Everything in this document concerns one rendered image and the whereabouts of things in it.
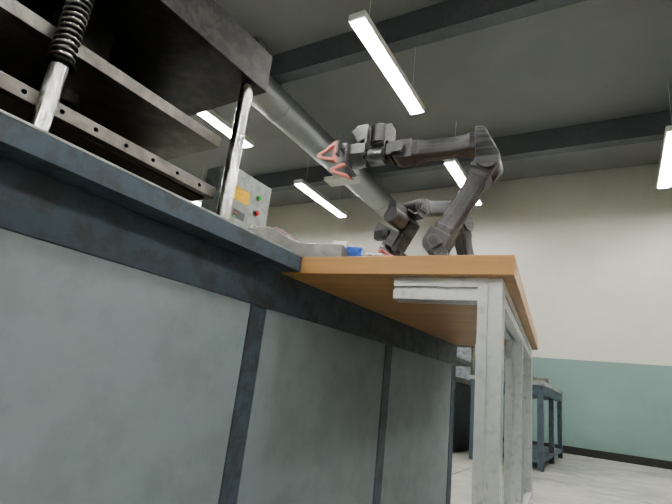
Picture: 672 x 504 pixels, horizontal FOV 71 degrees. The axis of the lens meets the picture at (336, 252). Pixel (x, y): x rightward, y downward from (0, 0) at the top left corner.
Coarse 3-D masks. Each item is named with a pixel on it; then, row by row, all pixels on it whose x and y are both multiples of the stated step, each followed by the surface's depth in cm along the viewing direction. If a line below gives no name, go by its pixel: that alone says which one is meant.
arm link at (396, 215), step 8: (392, 208) 153; (400, 208) 153; (408, 208) 155; (424, 208) 157; (384, 216) 154; (392, 216) 151; (400, 216) 151; (416, 216) 157; (424, 216) 157; (392, 224) 152; (400, 224) 152
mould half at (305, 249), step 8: (256, 232) 120; (264, 232) 120; (272, 232) 119; (272, 240) 119; (280, 240) 118; (288, 240) 117; (288, 248) 117; (296, 248) 116; (304, 248) 116; (312, 248) 115; (320, 248) 114; (328, 248) 114; (336, 248) 113; (344, 248) 115; (304, 256) 115; (312, 256) 114; (320, 256) 114; (328, 256) 113; (336, 256) 113
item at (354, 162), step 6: (348, 144) 142; (348, 150) 142; (366, 150) 142; (348, 156) 142; (354, 156) 142; (360, 156) 141; (342, 162) 140; (348, 162) 142; (354, 162) 142; (360, 162) 141; (366, 162) 141; (354, 168) 144
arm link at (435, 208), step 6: (402, 204) 162; (408, 204) 159; (414, 204) 157; (432, 204) 163; (438, 204) 166; (444, 204) 168; (414, 210) 157; (432, 210) 163; (438, 210) 166; (444, 210) 168; (426, 216) 165; (432, 216) 168; (468, 222) 172; (468, 228) 172
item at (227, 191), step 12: (240, 96) 214; (240, 108) 212; (240, 120) 210; (240, 132) 209; (240, 144) 208; (228, 156) 206; (240, 156) 208; (228, 168) 204; (228, 180) 202; (228, 192) 201; (228, 204) 200; (228, 216) 199
